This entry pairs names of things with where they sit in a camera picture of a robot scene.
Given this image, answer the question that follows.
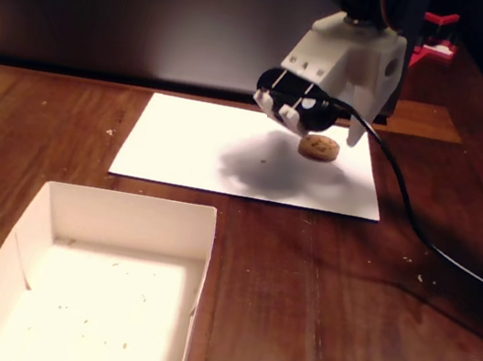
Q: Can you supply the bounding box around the large dark panel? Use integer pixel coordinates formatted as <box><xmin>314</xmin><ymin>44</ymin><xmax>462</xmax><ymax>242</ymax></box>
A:
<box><xmin>0</xmin><ymin>0</ymin><xmax>433</xmax><ymax>132</ymax></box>

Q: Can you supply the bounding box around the white cardboard box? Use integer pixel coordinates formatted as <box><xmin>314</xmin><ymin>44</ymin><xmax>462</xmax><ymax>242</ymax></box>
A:
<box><xmin>0</xmin><ymin>171</ymin><xmax>220</xmax><ymax>361</ymax></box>

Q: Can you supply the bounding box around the black camera cable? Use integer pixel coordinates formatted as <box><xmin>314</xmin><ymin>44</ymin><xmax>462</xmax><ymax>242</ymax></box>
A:
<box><xmin>295</xmin><ymin>94</ymin><xmax>483</xmax><ymax>299</ymax></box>

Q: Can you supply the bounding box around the black round wrist camera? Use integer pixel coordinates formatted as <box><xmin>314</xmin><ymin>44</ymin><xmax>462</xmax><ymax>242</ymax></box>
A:
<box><xmin>248</xmin><ymin>63</ymin><xmax>348</xmax><ymax>141</ymax></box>

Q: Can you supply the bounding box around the round mini cookie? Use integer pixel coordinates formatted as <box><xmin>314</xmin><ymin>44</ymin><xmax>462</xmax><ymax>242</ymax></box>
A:
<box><xmin>295</xmin><ymin>132</ymin><xmax>341</xmax><ymax>165</ymax></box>

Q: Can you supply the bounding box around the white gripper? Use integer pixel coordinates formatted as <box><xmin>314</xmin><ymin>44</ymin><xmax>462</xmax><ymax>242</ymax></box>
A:
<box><xmin>270</xmin><ymin>5</ymin><xmax>411</xmax><ymax>154</ymax></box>

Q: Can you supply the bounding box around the white paper sheet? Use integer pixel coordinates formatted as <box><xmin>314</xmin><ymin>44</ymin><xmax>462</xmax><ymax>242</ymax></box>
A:
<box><xmin>107</xmin><ymin>86</ymin><xmax>394</xmax><ymax>223</ymax></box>

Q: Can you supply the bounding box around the red plastic object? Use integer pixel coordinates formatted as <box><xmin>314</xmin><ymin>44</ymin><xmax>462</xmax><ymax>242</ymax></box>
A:
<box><xmin>408</xmin><ymin>6</ymin><xmax>465</xmax><ymax>76</ymax></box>

